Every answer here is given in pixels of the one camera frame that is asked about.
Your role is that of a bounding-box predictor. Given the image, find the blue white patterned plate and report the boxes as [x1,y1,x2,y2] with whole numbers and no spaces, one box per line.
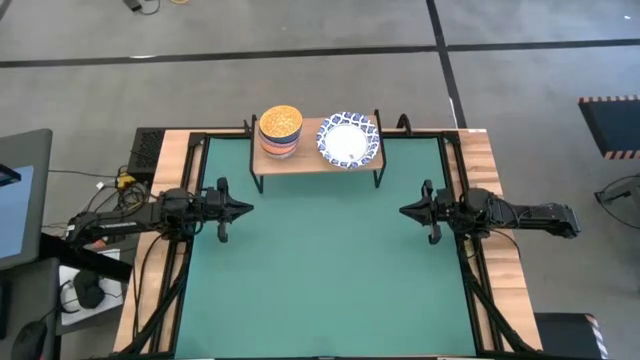
[315,110,381,171]

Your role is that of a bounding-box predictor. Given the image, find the green table mat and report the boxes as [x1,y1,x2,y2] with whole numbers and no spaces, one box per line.
[174,135,477,358]

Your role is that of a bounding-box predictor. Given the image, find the black perforated box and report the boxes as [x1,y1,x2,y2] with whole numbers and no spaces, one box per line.
[127,127,167,174]

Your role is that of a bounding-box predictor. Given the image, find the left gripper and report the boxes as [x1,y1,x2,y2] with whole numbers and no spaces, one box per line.
[203,177,255,245]

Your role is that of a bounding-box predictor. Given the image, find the orange white-patterned ceramic bowl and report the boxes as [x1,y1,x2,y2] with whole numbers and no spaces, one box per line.
[258,104,304,141]

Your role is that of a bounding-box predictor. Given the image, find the black metal table frame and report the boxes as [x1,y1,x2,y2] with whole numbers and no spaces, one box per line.
[113,127,544,360]

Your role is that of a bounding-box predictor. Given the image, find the black hazard-striped platform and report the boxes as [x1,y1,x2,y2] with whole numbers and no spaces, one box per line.
[533,312,610,360]
[578,94,640,161]

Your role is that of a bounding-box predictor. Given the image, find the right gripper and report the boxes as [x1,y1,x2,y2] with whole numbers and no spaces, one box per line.
[398,178,454,246]

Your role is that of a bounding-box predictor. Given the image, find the black desk beam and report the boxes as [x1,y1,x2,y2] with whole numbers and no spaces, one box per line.
[38,232,134,284]

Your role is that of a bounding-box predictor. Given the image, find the black computer mouse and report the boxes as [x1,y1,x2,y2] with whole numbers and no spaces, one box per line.
[10,319,49,360]

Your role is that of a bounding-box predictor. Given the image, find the thin black cable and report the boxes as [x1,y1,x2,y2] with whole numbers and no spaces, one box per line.
[48,168,119,179]

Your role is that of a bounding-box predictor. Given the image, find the gray desk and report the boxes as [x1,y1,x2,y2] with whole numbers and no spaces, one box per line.
[0,257,62,360]

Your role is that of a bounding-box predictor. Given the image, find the red white zigzag bowl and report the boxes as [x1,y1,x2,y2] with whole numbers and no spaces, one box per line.
[260,135,302,161]

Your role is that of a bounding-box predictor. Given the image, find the wooden shelf black legs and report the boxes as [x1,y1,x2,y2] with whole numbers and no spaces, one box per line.
[243,108,387,195]

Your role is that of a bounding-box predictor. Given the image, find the white paper sheet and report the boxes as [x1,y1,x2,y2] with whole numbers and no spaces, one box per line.
[58,247,127,327]

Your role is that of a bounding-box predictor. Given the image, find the dark blue patterned bowl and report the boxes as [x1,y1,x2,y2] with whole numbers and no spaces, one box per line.
[259,124,303,146]

